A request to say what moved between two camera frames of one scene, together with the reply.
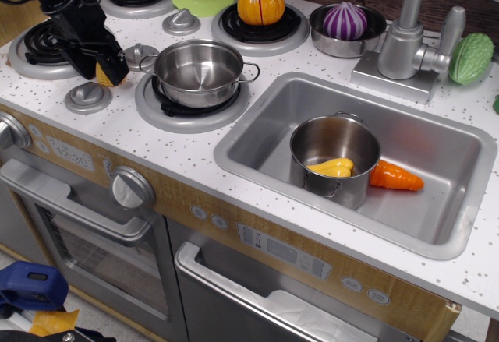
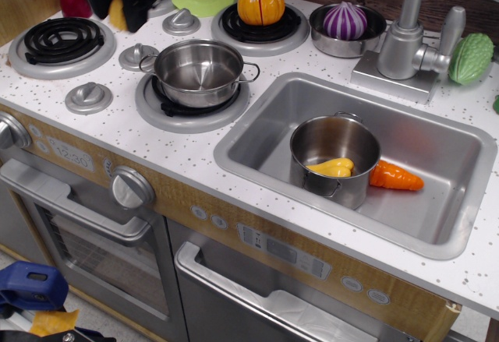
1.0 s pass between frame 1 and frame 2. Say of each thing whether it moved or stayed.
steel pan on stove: stayed
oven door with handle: stayed
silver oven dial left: stayed
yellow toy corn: moved
